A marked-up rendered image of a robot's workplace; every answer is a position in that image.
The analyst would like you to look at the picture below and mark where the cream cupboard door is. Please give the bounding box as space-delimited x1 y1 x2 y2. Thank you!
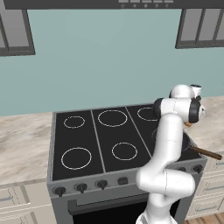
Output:
0 210 39 224

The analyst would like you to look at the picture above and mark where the grey glass-door wall cupboard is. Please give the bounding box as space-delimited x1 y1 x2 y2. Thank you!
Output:
0 8 36 57
174 8 224 50

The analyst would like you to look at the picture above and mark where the dark pan with wooden handle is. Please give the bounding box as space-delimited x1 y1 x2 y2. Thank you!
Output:
151 128 223 161

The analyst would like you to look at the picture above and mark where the dark grey range hood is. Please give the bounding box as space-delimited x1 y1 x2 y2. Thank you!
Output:
3 0 224 11

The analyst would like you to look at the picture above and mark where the grey stove with black hob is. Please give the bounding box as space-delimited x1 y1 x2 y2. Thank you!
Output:
46 103 208 224

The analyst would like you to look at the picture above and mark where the black oven door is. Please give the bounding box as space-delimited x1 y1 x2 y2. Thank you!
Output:
67 197 182 224

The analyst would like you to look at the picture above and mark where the grey oven door handle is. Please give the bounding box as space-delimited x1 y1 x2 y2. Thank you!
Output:
67 193 151 216

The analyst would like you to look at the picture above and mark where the grey drawer handle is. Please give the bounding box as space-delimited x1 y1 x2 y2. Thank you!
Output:
194 206 219 214
204 184 224 192
0 196 15 203

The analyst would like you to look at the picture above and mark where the cream drawer front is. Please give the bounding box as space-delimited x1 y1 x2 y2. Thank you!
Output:
0 185 31 212
205 158 224 177
185 195 224 221
194 173 224 198

